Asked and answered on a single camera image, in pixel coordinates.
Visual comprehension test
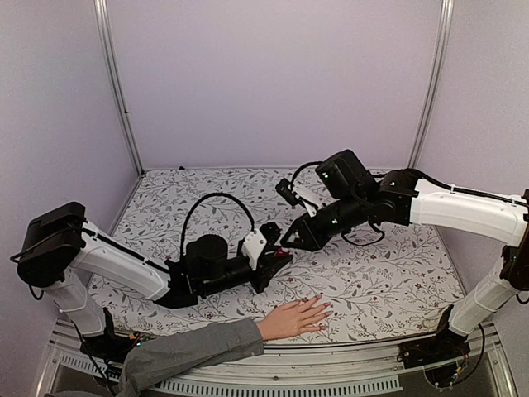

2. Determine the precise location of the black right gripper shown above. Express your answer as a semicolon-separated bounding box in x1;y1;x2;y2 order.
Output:
280;192;368;253

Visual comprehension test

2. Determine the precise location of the red nail polish bottle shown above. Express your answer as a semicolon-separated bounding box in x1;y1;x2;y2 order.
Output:
274;247;290;257

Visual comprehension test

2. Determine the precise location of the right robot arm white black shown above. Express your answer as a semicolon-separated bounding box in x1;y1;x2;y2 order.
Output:
276;150;528;361

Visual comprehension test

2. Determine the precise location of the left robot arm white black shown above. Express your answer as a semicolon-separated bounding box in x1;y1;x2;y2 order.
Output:
10;202;293;359

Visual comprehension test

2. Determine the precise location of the grey sleeved forearm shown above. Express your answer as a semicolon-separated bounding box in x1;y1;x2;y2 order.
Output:
118;318;264;396

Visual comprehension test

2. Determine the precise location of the mannequin hand with nails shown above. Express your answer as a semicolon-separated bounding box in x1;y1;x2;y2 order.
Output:
256;294;332;342

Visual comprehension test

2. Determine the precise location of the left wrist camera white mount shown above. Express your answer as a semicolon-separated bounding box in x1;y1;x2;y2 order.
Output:
240;222;281;270

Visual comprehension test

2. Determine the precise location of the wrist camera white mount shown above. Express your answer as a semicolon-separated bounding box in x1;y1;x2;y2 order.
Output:
275;179;323;218
240;222;281;270

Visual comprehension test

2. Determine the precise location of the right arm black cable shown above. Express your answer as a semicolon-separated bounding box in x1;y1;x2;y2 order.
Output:
341;218;386;246

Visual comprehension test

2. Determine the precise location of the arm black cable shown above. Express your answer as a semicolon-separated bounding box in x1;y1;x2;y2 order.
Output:
341;218;386;246
179;192;256;265

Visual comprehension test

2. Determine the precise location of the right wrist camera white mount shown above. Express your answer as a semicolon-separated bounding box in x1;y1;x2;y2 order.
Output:
275;179;323;218

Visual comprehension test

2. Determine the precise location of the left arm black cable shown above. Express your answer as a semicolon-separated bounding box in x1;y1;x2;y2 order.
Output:
179;192;256;265

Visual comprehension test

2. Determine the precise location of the aluminium front rail frame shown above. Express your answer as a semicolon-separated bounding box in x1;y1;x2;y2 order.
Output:
36;318;517;397

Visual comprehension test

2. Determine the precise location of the aluminium corner post right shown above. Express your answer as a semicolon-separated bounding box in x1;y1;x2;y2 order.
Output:
407;0;455;168

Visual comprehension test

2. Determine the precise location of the aluminium corner post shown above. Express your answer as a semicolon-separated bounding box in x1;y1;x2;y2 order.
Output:
93;0;145;177
407;0;455;168

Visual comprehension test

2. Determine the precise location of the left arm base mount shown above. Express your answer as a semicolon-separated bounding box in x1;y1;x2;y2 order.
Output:
80;308;147;364

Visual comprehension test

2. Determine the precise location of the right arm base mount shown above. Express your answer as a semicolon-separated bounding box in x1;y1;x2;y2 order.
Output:
397;304;486;390

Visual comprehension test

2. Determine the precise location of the aluminium corner post left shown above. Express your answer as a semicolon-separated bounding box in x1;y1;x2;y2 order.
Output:
93;0;145;177

